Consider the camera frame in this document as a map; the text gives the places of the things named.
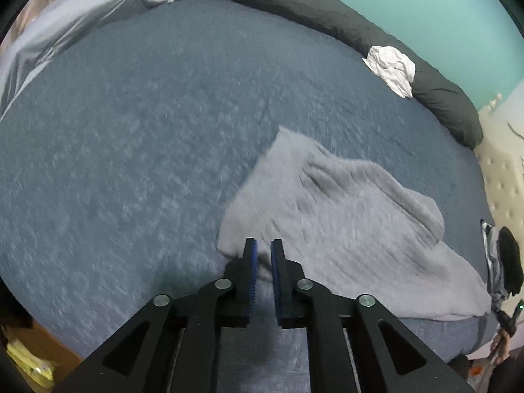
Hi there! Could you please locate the dark grey long pillow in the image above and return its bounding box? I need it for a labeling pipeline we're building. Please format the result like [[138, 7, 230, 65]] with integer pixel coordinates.
[[209, 0, 484, 150]]

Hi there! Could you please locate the white crumpled cloth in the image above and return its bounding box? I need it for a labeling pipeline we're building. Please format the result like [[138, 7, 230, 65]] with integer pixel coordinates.
[[362, 45, 416, 99]]

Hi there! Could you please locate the cream tufted headboard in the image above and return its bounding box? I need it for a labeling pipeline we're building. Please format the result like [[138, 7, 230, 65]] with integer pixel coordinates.
[[475, 94, 524, 234]]

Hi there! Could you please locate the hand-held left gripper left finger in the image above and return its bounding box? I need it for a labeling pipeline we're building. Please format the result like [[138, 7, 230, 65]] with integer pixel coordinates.
[[55, 237, 259, 393]]

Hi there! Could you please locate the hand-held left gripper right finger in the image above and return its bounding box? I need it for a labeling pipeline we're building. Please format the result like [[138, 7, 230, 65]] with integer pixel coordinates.
[[270, 238, 471, 393]]

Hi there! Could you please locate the light grey-blue sheet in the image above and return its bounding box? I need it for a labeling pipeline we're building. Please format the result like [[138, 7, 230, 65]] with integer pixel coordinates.
[[0, 0, 214, 119]]

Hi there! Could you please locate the blue patterned bed cover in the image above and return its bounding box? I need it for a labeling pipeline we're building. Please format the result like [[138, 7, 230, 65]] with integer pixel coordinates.
[[0, 0, 496, 361]]

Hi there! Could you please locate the black white grey clothes pile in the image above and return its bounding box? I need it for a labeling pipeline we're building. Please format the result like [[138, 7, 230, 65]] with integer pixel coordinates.
[[480, 219, 524, 299]]

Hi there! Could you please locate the grey fleece garment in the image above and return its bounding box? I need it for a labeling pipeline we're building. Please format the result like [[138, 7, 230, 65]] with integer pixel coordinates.
[[216, 126, 492, 393]]

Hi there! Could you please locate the yellow plastic bag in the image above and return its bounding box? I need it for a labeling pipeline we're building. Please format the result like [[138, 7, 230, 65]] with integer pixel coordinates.
[[6, 338, 56, 389]]

